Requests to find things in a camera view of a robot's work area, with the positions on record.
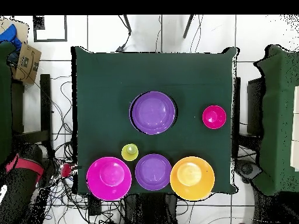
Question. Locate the large pink bowl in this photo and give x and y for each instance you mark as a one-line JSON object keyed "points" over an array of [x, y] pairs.
{"points": [[108, 178]]}

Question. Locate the purple bowl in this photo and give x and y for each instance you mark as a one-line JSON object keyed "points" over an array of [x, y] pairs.
{"points": [[153, 113], [153, 172]]}

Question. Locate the small red bowl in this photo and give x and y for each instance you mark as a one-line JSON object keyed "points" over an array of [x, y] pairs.
{"points": [[214, 117]]}

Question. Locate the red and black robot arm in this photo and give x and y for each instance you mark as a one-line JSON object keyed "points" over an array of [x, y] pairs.
{"points": [[18, 186]]}

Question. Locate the black power strip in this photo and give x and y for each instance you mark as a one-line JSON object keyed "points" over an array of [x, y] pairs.
{"points": [[94, 205]]}

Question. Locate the yellow cup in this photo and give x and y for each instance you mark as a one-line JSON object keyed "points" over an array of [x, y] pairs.
{"points": [[129, 152]]}

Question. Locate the black wooden stand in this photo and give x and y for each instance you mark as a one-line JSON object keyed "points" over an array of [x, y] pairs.
{"points": [[45, 105], [255, 105]]}

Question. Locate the green cloth side table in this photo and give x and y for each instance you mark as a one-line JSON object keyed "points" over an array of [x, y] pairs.
{"points": [[4, 105], [280, 93]]}

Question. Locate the cardboard box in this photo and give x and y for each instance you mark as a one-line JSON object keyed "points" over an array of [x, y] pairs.
{"points": [[28, 63]]}

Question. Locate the large yellow bowl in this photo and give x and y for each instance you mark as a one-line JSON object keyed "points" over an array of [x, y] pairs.
{"points": [[192, 178]]}

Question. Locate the dark green tablecloth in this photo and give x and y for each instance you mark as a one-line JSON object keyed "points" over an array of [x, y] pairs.
{"points": [[140, 70]]}

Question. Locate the blue cloth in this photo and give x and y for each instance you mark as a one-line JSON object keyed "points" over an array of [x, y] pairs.
{"points": [[10, 35]]}

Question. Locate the white box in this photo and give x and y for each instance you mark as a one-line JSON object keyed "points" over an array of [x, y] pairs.
{"points": [[295, 140]]}

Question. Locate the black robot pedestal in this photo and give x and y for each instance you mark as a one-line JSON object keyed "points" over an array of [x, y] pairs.
{"points": [[151, 210]]}

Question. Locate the black camera tripod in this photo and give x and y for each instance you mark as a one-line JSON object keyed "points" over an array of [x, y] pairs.
{"points": [[127, 24]]}

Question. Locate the grey pedestal leg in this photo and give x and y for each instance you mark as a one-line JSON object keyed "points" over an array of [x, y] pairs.
{"points": [[247, 169]]}

